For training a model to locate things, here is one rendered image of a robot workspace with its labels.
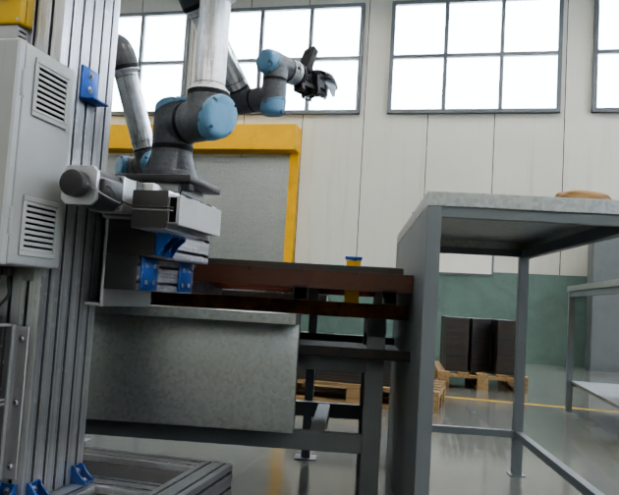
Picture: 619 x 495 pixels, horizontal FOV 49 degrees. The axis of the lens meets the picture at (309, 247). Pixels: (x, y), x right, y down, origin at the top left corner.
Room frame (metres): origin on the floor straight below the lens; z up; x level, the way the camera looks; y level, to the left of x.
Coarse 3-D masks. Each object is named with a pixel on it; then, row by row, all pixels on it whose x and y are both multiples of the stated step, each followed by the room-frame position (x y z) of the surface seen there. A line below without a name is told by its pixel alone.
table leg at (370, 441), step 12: (384, 336) 2.29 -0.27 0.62; (372, 348) 2.29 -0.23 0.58; (384, 348) 2.29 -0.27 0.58; (372, 360) 2.29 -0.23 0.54; (372, 372) 2.29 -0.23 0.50; (372, 384) 2.29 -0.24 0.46; (372, 396) 2.29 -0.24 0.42; (372, 408) 2.29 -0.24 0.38; (372, 420) 2.29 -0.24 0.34; (372, 432) 2.29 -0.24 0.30; (372, 444) 2.29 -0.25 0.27; (372, 456) 2.29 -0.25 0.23; (360, 468) 2.34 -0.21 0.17; (372, 468) 2.29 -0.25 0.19; (360, 480) 2.30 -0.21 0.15; (372, 480) 2.29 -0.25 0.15; (360, 492) 2.30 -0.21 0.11; (372, 492) 2.29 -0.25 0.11
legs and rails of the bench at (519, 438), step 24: (456, 216) 1.90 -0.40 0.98; (480, 216) 1.90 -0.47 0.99; (504, 216) 1.89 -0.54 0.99; (528, 216) 1.89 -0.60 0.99; (552, 216) 1.88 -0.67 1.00; (576, 216) 1.88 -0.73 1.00; (600, 216) 1.87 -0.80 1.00; (576, 240) 2.36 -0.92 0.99; (600, 240) 2.16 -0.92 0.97; (528, 264) 3.12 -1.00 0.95; (528, 288) 3.12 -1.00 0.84; (456, 432) 3.14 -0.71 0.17; (480, 432) 3.14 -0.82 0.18; (504, 432) 3.13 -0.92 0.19; (552, 456) 2.63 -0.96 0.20; (576, 480) 2.28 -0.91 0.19
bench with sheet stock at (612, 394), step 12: (576, 288) 5.01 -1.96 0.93; (588, 288) 4.63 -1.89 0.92; (600, 288) 4.35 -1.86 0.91; (612, 288) 4.06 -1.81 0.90; (576, 384) 5.10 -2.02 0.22; (588, 384) 5.08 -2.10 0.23; (600, 384) 5.14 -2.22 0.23; (612, 384) 5.19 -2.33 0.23; (600, 396) 4.38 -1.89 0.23; (612, 396) 4.42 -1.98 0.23
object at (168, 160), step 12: (156, 144) 1.88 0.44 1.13; (168, 144) 1.87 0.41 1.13; (180, 144) 1.88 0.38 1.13; (156, 156) 1.87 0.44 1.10; (168, 156) 1.87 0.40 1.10; (180, 156) 1.88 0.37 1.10; (192, 156) 1.92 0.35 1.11; (144, 168) 1.91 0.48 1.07; (156, 168) 1.86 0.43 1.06; (168, 168) 1.85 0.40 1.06; (180, 168) 1.88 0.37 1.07; (192, 168) 1.90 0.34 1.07
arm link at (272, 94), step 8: (264, 80) 2.02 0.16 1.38; (272, 80) 2.01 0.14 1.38; (280, 80) 2.02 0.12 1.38; (256, 88) 2.05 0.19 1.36; (264, 88) 2.02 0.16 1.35; (272, 88) 2.01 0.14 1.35; (280, 88) 2.02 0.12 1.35; (256, 96) 2.04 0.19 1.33; (264, 96) 2.02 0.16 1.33; (272, 96) 2.01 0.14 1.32; (280, 96) 2.02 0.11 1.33; (256, 104) 2.05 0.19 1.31; (264, 104) 2.02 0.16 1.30; (272, 104) 2.01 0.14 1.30; (280, 104) 2.02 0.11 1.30; (264, 112) 2.03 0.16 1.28; (272, 112) 2.02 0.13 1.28; (280, 112) 2.03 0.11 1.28
